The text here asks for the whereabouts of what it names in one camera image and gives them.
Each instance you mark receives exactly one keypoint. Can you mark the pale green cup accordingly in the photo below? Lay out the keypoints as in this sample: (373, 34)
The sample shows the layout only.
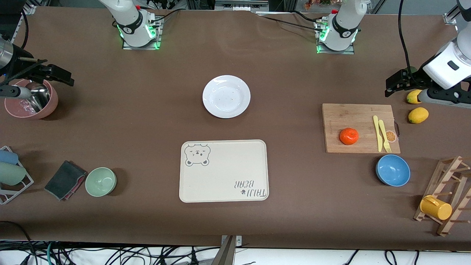
(11, 173)

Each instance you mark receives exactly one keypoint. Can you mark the dark grey folded cloth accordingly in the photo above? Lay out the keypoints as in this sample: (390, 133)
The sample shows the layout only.
(64, 180)

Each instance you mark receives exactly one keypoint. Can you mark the yellow lemon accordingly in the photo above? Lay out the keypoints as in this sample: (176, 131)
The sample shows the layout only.
(413, 96)
(418, 115)

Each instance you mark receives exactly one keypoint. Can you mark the pink bowl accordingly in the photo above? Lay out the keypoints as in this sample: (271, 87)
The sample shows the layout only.
(49, 106)

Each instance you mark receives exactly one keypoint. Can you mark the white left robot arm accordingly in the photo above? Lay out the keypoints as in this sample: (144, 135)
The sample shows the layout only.
(344, 25)

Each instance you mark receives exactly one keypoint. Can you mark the orange mandarin fruit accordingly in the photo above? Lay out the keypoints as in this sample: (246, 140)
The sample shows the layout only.
(349, 136)

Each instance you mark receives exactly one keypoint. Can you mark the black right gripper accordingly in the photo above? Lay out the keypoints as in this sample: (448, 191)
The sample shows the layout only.
(26, 68)

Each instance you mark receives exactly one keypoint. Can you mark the metal scoop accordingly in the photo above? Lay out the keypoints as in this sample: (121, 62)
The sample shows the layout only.
(38, 99)

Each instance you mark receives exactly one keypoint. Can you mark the wooden cutting board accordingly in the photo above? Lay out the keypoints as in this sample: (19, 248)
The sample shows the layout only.
(349, 117)

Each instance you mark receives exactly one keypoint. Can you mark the orange slice tag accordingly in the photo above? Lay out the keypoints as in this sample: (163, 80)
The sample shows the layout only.
(392, 137)

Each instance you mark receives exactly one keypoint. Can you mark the cream bear print tray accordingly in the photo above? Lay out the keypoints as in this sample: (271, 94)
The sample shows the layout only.
(224, 173)

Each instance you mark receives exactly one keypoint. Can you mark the pink folded cloth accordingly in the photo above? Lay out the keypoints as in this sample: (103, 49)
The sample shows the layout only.
(79, 184)

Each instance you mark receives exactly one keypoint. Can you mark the dark green avocado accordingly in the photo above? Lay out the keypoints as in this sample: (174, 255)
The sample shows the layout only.
(413, 69)

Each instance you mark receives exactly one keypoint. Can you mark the wooden mug rack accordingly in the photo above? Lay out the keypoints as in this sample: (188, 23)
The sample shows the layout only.
(438, 188)

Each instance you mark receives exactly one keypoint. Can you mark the aluminium frame profile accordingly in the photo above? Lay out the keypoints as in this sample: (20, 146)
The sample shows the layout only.
(239, 5)

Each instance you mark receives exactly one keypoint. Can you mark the silver mount bracket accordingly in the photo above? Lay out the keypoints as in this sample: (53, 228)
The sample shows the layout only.
(239, 241)

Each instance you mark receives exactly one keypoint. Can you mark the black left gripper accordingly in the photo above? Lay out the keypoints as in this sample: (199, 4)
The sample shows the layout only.
(409, 78)

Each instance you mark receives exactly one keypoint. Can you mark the light blue cup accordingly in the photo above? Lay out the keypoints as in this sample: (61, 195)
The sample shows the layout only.
(8, 157)

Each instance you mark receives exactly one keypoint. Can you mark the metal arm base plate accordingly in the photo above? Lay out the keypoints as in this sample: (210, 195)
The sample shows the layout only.
(346, 52)
(127, 46)

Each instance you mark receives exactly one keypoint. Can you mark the yellow plastic fork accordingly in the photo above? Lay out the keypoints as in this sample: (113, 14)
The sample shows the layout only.
(383, 132)

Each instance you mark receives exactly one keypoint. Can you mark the dark camera stand pole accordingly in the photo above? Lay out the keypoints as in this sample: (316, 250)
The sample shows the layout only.
(226, 254)

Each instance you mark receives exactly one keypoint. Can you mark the yellow plastic knife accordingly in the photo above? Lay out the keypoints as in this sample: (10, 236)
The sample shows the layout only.
(378, 134)

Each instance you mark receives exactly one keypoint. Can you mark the white round plate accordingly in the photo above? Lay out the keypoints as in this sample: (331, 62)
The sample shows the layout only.
(226, 96)

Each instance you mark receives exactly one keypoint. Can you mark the yellow mug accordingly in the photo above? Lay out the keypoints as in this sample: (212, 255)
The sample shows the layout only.
(438, 209)

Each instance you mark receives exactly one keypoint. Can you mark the blue bowl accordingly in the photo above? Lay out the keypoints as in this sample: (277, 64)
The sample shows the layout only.
(393, 170)

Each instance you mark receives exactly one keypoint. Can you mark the pale green bowl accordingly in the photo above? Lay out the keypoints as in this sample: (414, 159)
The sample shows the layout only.
(100, 182)

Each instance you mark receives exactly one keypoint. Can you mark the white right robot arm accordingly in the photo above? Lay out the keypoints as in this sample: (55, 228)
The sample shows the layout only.
(130, 22)

